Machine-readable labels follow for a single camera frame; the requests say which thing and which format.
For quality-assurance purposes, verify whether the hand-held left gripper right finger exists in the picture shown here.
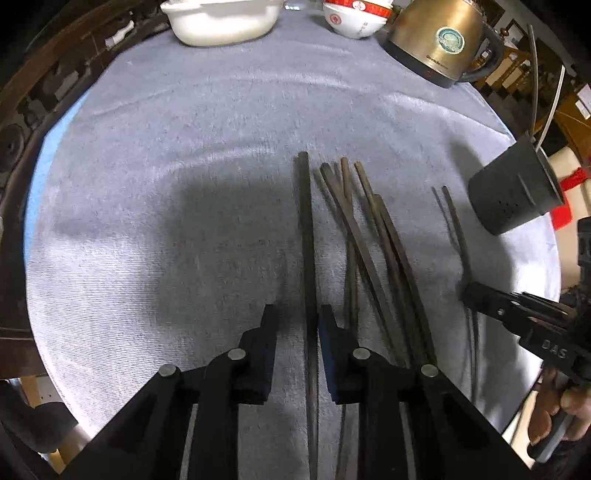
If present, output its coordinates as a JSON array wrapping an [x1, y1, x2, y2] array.
[[318, 304, 529, 480]]

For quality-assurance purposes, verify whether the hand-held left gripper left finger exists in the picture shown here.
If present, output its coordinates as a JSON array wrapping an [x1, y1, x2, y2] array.
[[65, 304, 279, 480]]

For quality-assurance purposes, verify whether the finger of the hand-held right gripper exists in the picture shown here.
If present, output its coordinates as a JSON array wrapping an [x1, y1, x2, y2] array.
[[462, 281, 579, 332]]

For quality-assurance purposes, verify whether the thin metal chopstick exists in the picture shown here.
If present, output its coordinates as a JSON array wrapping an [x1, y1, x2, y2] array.
[[538, 65, 567, 153], [442, 185, 481, 404], [527, 24, 540, 148], [431, 187, 481, 404]]

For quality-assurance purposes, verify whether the grey chopstick holder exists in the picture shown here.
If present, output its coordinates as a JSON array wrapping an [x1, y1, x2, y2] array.
[[468, 131, 566, 236]]

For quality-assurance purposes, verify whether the person's right hand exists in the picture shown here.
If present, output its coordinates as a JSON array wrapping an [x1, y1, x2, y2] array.
[[529, 364, 591, 448]]

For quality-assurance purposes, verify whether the grey towel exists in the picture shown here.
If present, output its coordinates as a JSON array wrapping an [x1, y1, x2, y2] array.
[[28, 0, 561, 480]]

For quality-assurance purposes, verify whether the gold electric kettle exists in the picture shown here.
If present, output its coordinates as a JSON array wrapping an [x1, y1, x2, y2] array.
[[383, 0, 505, 89]]

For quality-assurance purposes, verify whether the red and white bowl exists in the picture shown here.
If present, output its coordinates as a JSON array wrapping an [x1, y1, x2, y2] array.
[[322, 6, 393, 40], [324, 0, 394, 14]]

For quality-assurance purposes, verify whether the white pot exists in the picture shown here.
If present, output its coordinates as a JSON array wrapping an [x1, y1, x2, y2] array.
[[161, 0, 283, 48]]

